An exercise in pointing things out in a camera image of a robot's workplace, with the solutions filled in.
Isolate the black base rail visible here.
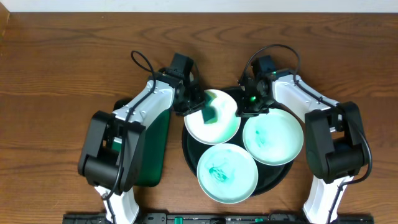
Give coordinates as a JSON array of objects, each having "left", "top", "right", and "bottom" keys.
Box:
[{"left": 62, "top": 212, "right": 376, "bottom": 224}]

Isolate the pale green plate right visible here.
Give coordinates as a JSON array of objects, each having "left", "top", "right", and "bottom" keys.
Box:
[{"left": 242, "top": 109, "right": 304, "bottom": 166}]

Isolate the green scrub sponge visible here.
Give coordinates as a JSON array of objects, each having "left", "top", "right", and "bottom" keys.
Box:
[{"left": 201, "top": 91, "right": 218, "bottom": 124}]

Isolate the green rectangular tray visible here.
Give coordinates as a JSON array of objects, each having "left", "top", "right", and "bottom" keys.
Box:
[{"left": 118, "top": 109, "right": 170, "bottom": 192}]

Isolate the pale green plate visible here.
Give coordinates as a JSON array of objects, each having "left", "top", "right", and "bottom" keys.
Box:
[
  {"left": 197, "top": 143, "right": 259, "bottom": 204},
  {"left": 242, "top": 109, "right": 304, "bottom": 166}
]

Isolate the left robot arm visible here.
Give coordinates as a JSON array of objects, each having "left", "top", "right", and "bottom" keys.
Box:
[{"left": 78, "top": 53, "right": 205, "bottom": 223}]

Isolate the pale green plate front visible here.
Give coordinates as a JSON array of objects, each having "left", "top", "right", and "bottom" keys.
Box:
[{"left": 197, "top": 143, "right": 259, "bottom": 204}]

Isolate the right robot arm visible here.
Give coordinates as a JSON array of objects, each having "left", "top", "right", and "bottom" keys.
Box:
[{"left": 236, "top": 55, "right": 373, "bottom": 223}]

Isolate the white plate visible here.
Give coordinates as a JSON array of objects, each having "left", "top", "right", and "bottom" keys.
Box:
[{"left": 184, "top": 89, "right": 241, "bottom": 145}]

